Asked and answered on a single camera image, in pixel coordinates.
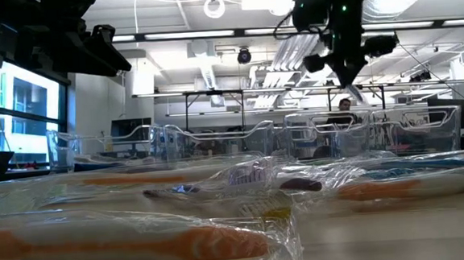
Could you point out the large glass window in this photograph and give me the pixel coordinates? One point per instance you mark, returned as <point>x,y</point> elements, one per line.
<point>32,102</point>

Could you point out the clear scoop-front plastic bin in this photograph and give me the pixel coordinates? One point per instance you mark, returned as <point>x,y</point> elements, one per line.
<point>237,143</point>
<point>96,150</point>

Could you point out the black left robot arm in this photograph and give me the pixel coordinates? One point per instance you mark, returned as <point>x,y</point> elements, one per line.
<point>27,13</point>

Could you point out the black metal rack frame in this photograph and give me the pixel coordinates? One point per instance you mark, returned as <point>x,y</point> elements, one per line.
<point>213,92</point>

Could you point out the blue cloth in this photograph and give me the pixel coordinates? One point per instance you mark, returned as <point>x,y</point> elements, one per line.
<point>93,166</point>

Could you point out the person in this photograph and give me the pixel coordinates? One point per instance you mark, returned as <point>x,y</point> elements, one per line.
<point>344,104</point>

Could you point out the white ventilation duct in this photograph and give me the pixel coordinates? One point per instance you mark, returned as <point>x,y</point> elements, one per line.
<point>208,75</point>

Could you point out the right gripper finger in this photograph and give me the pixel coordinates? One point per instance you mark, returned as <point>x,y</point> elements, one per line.
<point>345,74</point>
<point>357,73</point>

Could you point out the orange wrapped toothbrush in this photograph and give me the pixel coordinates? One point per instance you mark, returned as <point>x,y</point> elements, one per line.
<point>206,244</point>
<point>134,179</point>
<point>381,189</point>

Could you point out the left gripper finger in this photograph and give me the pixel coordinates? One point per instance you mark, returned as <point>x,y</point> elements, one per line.
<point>90,56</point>
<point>103,32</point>

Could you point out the long ceiling light strip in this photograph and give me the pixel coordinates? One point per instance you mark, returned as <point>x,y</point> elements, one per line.
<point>190,34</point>

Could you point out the black ceiling spotlight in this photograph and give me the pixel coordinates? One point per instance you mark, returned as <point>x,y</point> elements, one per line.
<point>244,56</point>

